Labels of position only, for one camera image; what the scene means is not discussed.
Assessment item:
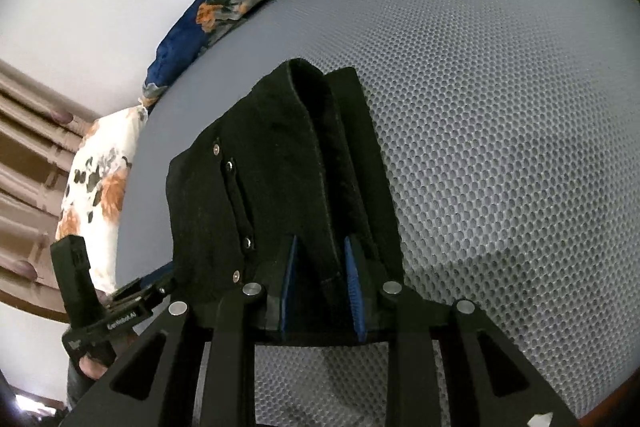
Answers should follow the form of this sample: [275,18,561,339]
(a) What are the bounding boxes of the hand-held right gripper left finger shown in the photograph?
[65,234,301,427]

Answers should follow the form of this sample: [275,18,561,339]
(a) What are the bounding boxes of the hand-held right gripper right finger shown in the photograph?
[342,234,584,427]

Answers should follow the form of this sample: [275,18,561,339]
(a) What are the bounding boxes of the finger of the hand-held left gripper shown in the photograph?
[111,276,176,309]

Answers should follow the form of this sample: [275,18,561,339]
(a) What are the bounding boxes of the black pants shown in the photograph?
[165,57,452,349]

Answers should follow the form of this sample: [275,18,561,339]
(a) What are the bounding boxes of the person's left hand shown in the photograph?
[79,290,132,381]

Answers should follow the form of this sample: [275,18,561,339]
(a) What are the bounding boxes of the white floral pillow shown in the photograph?
[55,104,150,309]

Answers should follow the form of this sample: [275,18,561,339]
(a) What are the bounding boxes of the brown wooden headboard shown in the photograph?
[0,59,104,324]

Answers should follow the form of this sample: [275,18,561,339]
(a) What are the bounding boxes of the grey mesh mattress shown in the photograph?
[115,0,640,427]

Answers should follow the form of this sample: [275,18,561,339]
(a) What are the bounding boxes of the blue floral blanket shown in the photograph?
[140,0,497,108]

